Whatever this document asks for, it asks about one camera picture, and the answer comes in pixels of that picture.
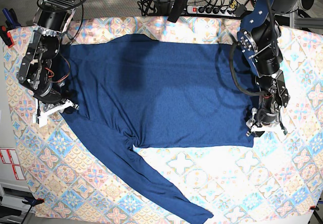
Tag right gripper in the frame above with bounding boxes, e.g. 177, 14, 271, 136
32, 81, 79, 127

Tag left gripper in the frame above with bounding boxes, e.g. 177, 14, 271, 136
246, 106, 288, 137

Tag blue long-sleeve T-shirt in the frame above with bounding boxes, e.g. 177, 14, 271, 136
63, 34, 258, 223

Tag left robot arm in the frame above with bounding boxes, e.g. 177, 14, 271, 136
229, 0, 297, 137

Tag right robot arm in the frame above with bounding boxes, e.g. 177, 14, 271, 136
17, 0, 87, 127

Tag patterned tile tablecloth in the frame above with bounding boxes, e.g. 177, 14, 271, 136
1, 27, 322, 223

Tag red white labels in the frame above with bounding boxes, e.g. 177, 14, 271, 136
1, 148, 25, 181

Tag red black clamp top-left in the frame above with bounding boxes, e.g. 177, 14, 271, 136
1, 26, 14, 48

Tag red clamp bottom-right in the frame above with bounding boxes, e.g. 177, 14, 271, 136
310, 206, 319, 211

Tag blue clamp bottom-left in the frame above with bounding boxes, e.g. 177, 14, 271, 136
22, 197, 44, 207

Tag black power adapter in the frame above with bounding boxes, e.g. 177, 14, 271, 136
234, 4, 247, 17

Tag white power strip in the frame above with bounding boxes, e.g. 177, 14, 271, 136
186, 5, 236, 17

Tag black strap under mount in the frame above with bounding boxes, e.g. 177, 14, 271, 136
167, 0, 188, 23

